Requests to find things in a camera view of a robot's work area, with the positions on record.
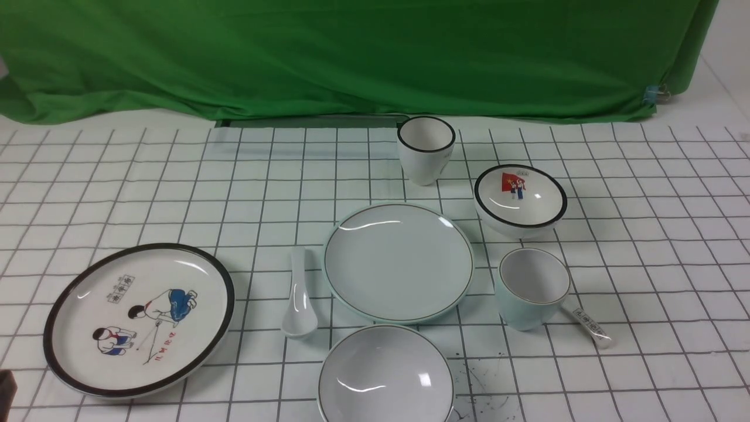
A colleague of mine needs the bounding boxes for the plain white ceramic spoon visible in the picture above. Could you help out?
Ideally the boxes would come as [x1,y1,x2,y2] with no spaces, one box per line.
[280,246,319,339]

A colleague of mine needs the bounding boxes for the pale blue bowl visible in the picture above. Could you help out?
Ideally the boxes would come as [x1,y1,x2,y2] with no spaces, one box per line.
[317,324,455,421]

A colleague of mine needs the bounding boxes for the pale blue cup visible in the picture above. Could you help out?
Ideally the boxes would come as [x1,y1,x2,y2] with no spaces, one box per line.
[495,248,572,331]

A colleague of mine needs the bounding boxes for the black robot arm with PiPER label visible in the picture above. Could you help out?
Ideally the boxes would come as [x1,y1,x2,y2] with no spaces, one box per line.
[0,370,17,420]

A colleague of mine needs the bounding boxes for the pale blue plate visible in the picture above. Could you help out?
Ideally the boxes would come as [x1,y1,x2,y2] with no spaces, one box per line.
[321,202,476,324]

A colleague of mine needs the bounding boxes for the black-rimmed white cup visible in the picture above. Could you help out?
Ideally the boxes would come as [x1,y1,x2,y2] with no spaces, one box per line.
[397,117,457,185]

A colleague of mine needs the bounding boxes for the black-rimmed illustrated bowl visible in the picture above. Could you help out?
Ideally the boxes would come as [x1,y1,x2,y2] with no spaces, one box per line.
[472,164,568,240]

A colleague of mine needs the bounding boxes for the black-rimmed illustrated plate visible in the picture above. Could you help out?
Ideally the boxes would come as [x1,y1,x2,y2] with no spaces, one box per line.
[43,243,236,400]

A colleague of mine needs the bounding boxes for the blue binder clip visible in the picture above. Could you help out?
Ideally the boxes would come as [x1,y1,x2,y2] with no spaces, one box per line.
[642,84,671,105]

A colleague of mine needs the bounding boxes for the green backdrop cloth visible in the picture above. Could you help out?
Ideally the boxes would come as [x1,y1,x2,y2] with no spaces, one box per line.
[1,1,718,125]

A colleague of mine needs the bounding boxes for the white spoon with printed handle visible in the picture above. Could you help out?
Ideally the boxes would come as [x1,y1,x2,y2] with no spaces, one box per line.
[562,302,614,348]

